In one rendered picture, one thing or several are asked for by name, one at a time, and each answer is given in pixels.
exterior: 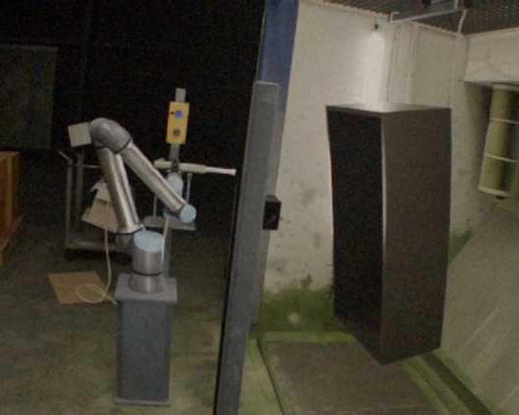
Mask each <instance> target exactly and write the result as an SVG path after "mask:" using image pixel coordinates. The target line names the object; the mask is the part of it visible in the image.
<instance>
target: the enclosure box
mask: <svg viewBox="0 0 519 415"><path fill-rule="evenodd" d="M325 110H326V137H327V144H328V163H329V191H330V217H331V246H332V272H333V277H332V299H333V314H334V315H335V317H336V318H337V319H338V320H339V321H340V323H341V324H342V325H343V326H344V327H345V329H346V330H347V331H348V332H350V333H351V334H352V335H353V336H354V337H355V338H356V340H357V341H358V343H359V344H361V345H362V346H363V347H364V348H365V349H366V351H367V352H368V353H370V355H371V356H372V357H373V358H374V359H375V360H376V361H377V362H378V363H379V365H380V366H381V367H383V366H385V365H388V364H392V363H395V362H399V361H403V360H407V359H409V358H411V357H413V356H417V355H421V354H424V353H428V352H431V351H432V350H435V349H439V348H441V336H442V333H443V317H444V308H445V296H446V283H447V269H448V257H449V231H450V205H451V179H452V161H451V154H452V135H451V128H452V116H451V108H448V107H432V106H428V105H412V104H408V103H390V102H388V101H381V102H372V103H365V102H363V103H353V104H342V105H333V104H332V105H325Z"/></svg>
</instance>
